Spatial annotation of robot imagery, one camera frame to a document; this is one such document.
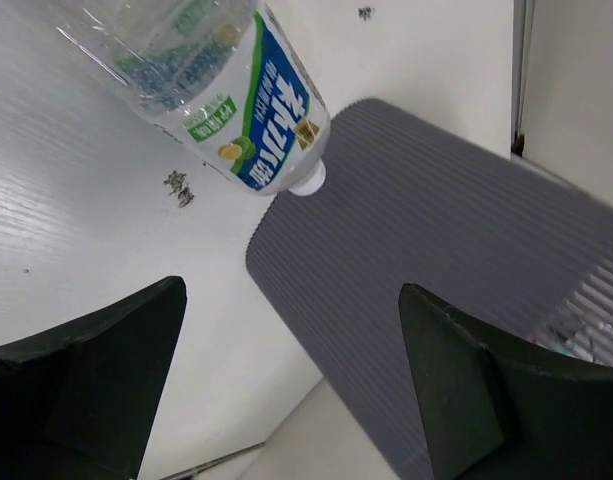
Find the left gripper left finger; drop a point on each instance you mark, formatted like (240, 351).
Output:
(78, 401)

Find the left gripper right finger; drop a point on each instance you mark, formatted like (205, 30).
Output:
(496, 406)

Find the grey mesh waste bin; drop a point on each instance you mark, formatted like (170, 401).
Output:
(405, 202)

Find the green blue label clear bottle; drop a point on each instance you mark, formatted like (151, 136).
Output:
(219, 77)

